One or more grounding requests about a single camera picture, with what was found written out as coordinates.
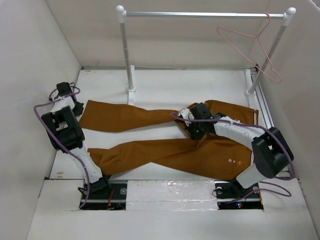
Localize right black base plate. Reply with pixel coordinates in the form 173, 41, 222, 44
211, 180, 264, 210

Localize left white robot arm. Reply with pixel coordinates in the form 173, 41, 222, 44
40, 82, 112, 199

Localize brown trousers with striped trim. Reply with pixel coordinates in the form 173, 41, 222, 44
79, 100, 253, 181

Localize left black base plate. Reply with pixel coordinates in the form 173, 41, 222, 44
78, 181, 128, 211

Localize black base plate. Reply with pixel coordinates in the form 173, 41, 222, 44
211, 180, 264, 210
78, 181, 128, 211

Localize pink wire hanger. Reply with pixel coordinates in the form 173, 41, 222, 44
216, 11, 282, 84

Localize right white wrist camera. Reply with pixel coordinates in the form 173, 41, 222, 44
178, 108, 194, 122

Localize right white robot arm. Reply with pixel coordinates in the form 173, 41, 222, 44
178, 103, 294, 199

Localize aluminium rail right side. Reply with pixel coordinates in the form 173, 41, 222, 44
249, 65, 291, 176

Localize white and silver clothes rack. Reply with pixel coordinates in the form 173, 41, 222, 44
116, 5, 297, 105

